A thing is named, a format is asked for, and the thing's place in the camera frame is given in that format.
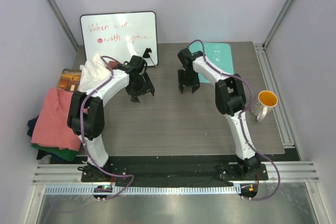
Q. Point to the small white whiteboard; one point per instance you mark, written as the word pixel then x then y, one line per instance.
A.
pixel 120 35

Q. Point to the right aluminium rail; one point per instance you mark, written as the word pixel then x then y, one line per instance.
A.
pixel 285 131

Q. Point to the red brown cube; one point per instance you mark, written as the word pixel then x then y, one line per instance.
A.
pixel 113 64

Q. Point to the teal cutting board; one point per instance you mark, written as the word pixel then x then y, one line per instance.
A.
pixel 219 54

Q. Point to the white t shirt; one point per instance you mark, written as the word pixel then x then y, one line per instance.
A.
pixel 93 72

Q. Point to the green folded t shirt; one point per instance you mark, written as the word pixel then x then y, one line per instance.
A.
pixel 65 154

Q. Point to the pink folded t shirt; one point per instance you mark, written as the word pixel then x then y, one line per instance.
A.
pixel 51 129

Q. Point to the perforated cable tray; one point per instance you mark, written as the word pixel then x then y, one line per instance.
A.
pixel 100 190

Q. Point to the brown book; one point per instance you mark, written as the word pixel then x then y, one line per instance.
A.
pixel 69 80

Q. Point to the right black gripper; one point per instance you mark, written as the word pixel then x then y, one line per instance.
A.
pixel 195 84

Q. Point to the left aluminium frame post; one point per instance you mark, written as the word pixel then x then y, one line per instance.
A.
pixel 62 22

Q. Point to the right aluminium frame post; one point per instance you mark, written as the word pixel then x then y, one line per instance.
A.
pixel 278 21

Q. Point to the aluminium rail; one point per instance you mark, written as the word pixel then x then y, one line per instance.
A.
pixel 285 131
pixel 290 172

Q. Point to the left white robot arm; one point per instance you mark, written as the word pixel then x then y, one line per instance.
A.
pixel 86 112

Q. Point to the white mug yellow inside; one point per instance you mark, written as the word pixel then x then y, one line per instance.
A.
pixel 263 104

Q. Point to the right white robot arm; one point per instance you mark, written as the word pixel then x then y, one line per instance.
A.
pixel 230 100

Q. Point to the front aluminium rail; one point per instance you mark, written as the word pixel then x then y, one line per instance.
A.
pixel 290 172

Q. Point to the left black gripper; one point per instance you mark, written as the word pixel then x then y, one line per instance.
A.
pixel 147 87

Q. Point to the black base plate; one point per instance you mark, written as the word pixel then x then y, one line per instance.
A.
pixel 176 171

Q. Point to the aluminium frame post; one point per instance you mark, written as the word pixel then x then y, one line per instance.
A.
pixel 278 21
pixel 62 22

